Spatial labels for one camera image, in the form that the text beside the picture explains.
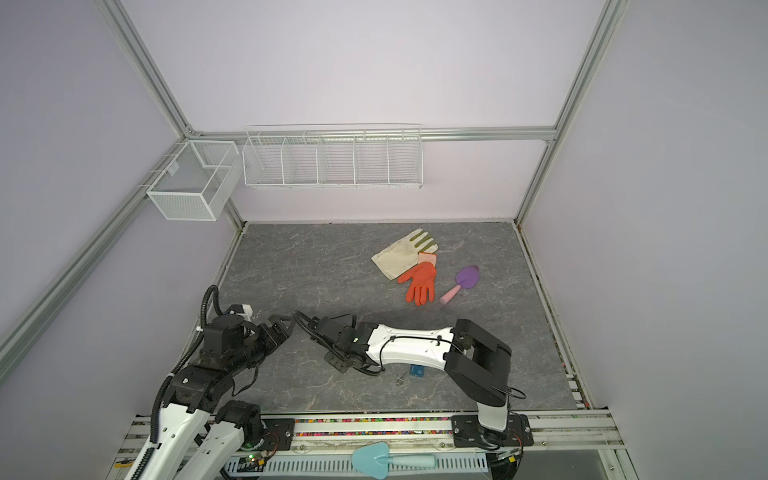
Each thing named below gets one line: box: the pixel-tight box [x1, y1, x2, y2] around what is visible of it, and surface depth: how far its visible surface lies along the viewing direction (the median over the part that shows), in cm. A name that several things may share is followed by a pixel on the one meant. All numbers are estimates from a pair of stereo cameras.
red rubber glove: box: [397, 252, 438, 306], surface depth 107 cm
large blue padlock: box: [410, 364, 426, 378], surface depth 84 cm
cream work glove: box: [371, 228, 439, 281], surface depth 114 cm
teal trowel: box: [352, 442, 437, 479], surface depth 71 cm
